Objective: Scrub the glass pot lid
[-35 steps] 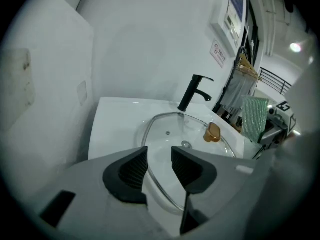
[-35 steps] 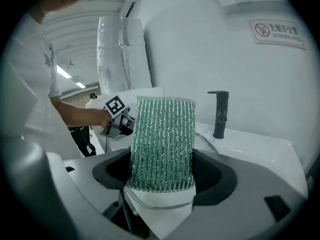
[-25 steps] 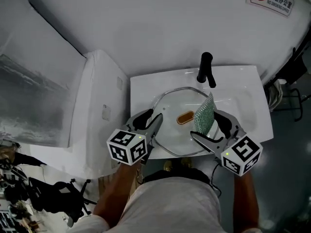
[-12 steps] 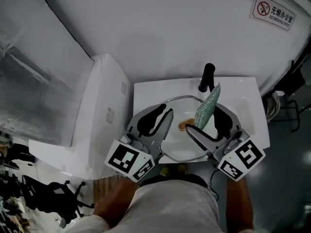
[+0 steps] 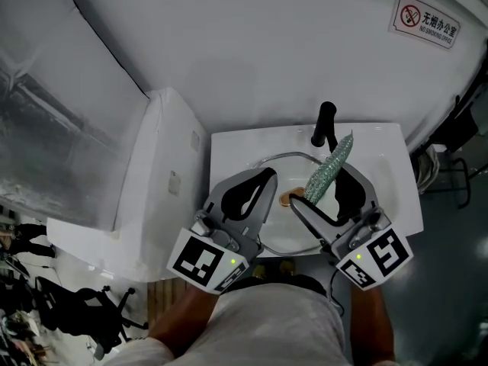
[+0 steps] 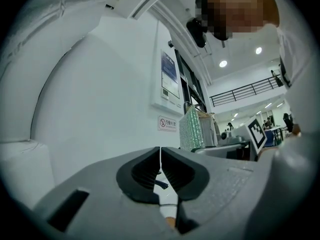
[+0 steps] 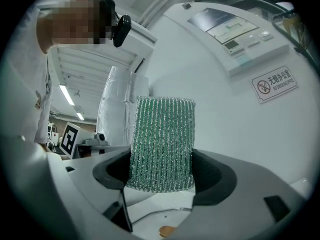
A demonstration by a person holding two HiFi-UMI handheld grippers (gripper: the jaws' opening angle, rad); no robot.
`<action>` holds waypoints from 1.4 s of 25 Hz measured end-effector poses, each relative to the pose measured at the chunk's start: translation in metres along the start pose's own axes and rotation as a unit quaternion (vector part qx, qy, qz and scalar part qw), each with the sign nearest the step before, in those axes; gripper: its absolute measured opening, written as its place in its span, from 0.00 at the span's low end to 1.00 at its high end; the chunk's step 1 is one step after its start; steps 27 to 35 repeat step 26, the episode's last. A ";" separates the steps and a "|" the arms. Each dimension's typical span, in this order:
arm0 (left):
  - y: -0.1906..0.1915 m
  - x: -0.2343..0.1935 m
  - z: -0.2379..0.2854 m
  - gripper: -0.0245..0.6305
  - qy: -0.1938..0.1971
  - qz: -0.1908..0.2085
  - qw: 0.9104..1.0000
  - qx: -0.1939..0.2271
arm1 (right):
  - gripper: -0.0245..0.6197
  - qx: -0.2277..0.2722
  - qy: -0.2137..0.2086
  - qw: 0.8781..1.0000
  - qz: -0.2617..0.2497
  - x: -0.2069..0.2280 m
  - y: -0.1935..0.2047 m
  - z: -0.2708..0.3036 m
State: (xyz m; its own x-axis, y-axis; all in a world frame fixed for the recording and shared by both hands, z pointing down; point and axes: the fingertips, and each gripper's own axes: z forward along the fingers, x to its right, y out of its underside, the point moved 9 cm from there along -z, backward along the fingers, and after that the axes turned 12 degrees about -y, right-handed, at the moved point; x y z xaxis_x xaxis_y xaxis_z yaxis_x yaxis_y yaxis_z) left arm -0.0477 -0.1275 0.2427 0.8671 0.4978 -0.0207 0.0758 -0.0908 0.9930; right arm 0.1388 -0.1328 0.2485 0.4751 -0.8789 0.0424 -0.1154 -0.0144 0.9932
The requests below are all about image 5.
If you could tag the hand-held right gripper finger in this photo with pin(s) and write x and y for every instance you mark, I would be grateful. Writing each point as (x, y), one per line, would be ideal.
(316, 223)
(366, 193)

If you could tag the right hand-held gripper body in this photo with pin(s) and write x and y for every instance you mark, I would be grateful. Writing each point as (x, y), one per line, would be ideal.
(375, 254)

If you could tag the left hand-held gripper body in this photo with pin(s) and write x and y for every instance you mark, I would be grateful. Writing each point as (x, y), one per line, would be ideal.
(213, 246)

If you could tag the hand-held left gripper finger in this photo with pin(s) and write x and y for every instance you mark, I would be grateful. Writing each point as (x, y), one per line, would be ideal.
(228, 183)
(267, 196)

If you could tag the green mesh scrubbing cloth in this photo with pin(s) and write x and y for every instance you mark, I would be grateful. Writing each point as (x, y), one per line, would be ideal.
(328, 170)

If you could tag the person's left forearm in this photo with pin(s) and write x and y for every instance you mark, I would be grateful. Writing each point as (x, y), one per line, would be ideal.
(183, 318)

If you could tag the person's right forearm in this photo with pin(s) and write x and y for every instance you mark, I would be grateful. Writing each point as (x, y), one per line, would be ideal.
(371, 326)

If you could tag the white ceramic sink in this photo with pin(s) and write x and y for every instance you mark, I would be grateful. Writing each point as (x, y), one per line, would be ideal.
(236, 155)

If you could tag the person's yellow shoe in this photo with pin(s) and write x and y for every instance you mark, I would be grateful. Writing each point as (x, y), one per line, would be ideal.
(286, 267)
(259, 270)

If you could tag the wooden slat floor mat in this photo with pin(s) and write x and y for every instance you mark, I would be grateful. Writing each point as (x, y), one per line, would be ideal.
(164, 299)

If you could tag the black faucet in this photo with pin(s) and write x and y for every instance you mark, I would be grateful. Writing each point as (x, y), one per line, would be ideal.
(324, 124)

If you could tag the person's grey shirt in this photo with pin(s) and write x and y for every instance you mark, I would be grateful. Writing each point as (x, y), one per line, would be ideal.
(274, 326)

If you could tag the black metal chair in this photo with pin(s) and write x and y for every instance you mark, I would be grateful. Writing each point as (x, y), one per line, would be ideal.
(457, 135)

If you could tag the black office chair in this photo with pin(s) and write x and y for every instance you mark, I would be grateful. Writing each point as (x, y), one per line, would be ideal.
(91, 311)

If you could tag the frosted glass partition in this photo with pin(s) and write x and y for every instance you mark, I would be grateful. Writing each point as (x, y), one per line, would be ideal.
(57, 109)

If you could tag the no smoking wall sign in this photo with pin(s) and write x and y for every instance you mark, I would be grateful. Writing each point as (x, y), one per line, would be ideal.
(425, 19)

